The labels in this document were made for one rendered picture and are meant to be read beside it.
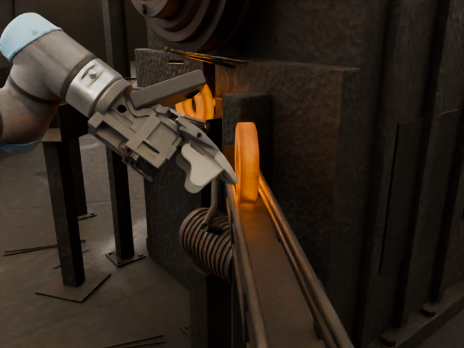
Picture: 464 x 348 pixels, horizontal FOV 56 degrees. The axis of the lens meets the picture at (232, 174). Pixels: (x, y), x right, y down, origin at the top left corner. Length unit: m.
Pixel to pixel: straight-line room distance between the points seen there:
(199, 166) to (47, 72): 0.23
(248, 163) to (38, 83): 0.36
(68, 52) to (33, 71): 0.05
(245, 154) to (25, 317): 1.17
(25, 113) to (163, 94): 0.19
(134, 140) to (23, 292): 1.36
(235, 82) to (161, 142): 0.64
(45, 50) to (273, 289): 0.42
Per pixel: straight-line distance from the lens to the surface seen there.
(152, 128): 0.59
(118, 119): 0.61
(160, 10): 1.15
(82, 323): 1.64
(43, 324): 1.69
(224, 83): 1.25
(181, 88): 0.63
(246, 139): 0.78
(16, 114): 0.66
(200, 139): 0.59
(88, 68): 0.62
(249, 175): 0.77
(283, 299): 0.52
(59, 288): 1.84
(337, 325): 0.37
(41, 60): 0.63
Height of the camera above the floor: 0.96
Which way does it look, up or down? 19 degrees down
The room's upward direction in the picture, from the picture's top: straight up
